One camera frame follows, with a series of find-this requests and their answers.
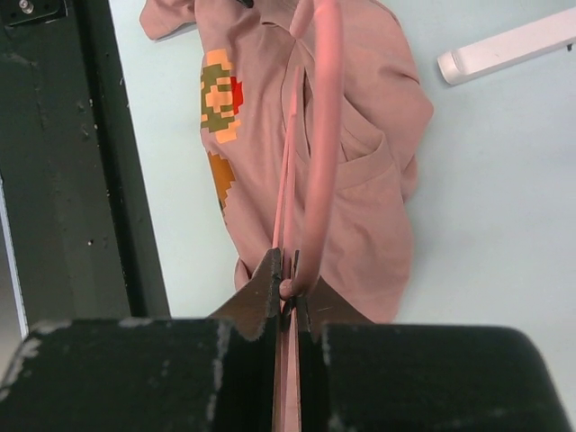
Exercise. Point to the pink hanger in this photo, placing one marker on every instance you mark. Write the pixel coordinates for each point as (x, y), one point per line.
(312, 302)

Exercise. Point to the pink t shirt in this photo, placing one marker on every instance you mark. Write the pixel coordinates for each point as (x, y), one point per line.
(311, 115)

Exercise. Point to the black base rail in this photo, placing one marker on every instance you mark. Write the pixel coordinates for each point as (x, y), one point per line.
(75, 212)

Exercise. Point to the white clothes rack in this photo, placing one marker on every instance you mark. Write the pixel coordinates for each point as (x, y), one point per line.
(507, 49)

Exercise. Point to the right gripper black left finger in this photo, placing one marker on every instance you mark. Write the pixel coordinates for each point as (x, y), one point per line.
(143, 374)

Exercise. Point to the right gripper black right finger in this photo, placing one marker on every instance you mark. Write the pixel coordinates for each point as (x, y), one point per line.
(356, 375)

